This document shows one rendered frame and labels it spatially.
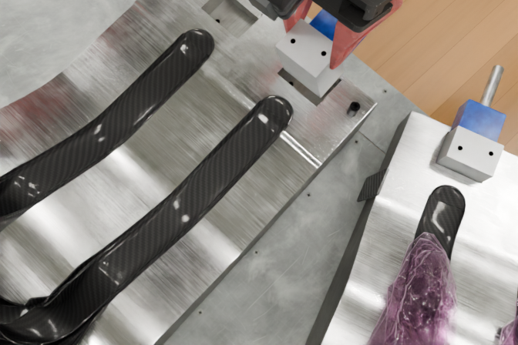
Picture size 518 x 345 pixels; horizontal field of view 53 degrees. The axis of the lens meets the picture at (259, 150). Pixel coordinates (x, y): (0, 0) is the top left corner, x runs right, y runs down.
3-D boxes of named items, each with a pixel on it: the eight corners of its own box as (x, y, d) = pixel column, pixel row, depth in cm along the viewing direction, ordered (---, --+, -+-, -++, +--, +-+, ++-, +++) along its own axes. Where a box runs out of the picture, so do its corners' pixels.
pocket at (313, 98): (302, 58, 57) (306, 43, 54) (339, 89, 56) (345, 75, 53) (275, 86, 56) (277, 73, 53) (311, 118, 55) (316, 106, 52)
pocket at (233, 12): (231, -2, 59) (230, -20, 55) (266, 28, 58) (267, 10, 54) (203, 25, 58) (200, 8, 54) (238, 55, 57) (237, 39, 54)
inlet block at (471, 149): (467, 68, 60) (488, 48, 55) (508, 86, 60) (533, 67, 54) (428, 168, 57) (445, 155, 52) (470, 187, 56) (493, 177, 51)
